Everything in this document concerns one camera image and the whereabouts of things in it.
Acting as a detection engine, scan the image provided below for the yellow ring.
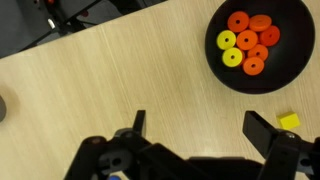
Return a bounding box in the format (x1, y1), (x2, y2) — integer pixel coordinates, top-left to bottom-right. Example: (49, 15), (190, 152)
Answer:
(222, 47), (244, 68)
(216, 29), (237, 51)

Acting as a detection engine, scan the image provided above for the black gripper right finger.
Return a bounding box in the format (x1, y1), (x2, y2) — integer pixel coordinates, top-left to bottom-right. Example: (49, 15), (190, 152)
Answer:
(242, 110), (320, 180)

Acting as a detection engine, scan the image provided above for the yellow cube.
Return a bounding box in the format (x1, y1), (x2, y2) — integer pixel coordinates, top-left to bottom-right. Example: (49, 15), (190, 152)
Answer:
(276, 111), (301, 131)

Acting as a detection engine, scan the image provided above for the black camera tripod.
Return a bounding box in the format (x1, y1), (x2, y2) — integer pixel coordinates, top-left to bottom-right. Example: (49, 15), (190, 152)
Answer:
(19, 0), (101, 39)

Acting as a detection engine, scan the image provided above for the black bowl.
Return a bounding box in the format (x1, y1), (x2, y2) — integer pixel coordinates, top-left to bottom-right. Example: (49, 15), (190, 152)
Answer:
(204, 0), (316, 95)

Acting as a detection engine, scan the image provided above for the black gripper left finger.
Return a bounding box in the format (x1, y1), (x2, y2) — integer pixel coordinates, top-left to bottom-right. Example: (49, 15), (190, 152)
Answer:
(64, 109), (208, 180)

